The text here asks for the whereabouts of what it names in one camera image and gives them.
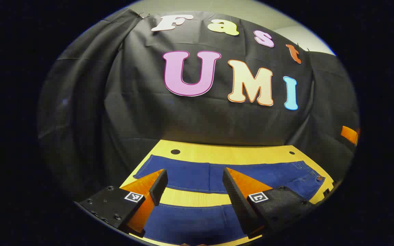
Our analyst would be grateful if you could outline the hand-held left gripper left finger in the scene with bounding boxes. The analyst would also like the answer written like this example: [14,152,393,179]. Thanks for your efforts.
[77,168,169,236]

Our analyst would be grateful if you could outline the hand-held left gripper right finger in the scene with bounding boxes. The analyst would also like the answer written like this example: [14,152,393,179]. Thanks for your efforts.
[222,167,315,239]

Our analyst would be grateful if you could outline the blue denim jeans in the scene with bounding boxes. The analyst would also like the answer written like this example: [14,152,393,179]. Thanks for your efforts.
[133,154,326,245]

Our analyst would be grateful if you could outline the black backdrop cloth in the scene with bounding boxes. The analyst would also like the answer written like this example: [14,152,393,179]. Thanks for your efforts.
[37,9,360,205]

